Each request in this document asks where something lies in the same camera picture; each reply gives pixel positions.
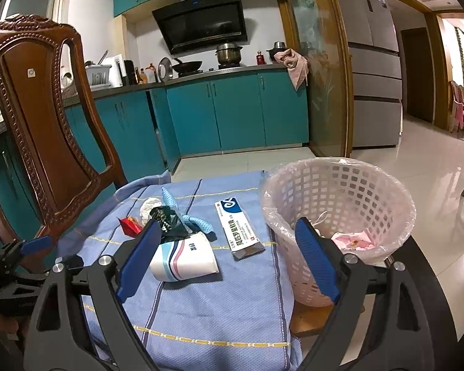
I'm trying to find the white kitchen appliance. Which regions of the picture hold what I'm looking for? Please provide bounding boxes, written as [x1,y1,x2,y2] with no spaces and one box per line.
[108,54,125,87]

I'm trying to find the black lidded pot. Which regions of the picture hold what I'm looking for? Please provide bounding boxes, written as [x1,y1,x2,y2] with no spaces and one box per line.
[267,41,290,62]

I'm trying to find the carved wooden chair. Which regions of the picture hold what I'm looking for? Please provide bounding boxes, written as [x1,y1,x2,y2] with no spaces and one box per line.
[0,15,366,339]

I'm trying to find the white dish rack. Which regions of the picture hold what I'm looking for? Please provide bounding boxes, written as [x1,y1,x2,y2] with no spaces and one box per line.
[86,64,113,89]

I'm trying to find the white plastic lattice basket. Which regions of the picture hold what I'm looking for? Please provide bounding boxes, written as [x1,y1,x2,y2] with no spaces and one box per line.
[260,156,417,308]

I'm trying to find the white crumpled tissue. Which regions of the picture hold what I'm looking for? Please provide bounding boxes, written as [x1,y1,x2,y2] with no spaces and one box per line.
[139,197,164,221]

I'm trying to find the striped white paper cup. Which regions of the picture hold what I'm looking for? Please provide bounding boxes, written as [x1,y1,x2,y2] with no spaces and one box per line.
[149,232,220,283]

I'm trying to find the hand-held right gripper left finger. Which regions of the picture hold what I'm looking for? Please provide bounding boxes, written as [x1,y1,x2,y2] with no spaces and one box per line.
[23,220,163,371]

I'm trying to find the black kitchen appliance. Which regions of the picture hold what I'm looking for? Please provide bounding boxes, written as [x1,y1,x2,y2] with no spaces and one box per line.
[123,60,137,86]

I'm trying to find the glass pan lid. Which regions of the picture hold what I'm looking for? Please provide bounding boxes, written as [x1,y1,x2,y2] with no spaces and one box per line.
[157,57,174,82]

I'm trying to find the silver refrigerator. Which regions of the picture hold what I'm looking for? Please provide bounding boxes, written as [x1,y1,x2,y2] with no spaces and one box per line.
[329,0,403,148]

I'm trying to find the black plastic bag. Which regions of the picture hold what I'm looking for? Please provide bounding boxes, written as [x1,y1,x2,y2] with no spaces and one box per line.
[149,206,190,242]

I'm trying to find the blue checked towel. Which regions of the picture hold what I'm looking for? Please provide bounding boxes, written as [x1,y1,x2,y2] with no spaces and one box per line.
[56,170,302,371]

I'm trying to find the white blue ointment box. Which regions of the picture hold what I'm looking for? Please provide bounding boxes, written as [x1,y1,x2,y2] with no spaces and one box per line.
[214,197,265,260]

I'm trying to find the pink printed plastic bag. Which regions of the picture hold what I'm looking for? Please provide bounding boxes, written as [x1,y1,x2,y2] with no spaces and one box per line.
[330,230,377,254]

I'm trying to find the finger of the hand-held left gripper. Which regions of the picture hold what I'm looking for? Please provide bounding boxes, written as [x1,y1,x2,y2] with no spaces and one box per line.
[0,236,54,277]

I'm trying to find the black wok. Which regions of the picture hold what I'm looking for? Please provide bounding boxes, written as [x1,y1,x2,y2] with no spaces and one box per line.
[172,58,204,75]

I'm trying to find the wood framed glass partition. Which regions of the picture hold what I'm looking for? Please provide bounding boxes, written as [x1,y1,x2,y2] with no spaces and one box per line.
[276,0,352,159]

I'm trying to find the pink cloth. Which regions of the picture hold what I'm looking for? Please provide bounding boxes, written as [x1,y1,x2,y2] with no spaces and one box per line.
[274,48,309,90]

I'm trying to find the steel cooking pot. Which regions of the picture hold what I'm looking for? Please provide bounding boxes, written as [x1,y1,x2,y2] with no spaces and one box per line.
[216,42,243,66]

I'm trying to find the red wrapper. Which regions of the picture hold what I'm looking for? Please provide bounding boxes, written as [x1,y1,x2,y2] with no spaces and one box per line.
[119,216,144,237]

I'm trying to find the black range hood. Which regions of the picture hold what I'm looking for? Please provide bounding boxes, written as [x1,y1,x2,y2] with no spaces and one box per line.
[152,0,249,55]

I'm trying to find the dark wooden door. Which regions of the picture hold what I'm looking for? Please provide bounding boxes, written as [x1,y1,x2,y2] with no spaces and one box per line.
[400,27,436,124]

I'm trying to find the teal lower kitchen cabinets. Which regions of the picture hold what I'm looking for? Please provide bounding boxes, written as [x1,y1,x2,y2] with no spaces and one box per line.
[0,64,310,240]

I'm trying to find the green garland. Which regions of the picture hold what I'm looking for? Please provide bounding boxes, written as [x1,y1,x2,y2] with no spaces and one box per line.
[454,27,464,93]

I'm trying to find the gas stove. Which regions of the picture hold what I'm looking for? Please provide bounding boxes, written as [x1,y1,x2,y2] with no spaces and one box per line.
[174,66,248,77]

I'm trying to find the light blue wrapper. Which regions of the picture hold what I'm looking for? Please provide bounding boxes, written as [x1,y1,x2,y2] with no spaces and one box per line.
[160,186,217,242]

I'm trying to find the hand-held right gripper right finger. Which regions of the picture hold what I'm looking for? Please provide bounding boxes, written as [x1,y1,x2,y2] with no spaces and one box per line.
[294,217,441,371]

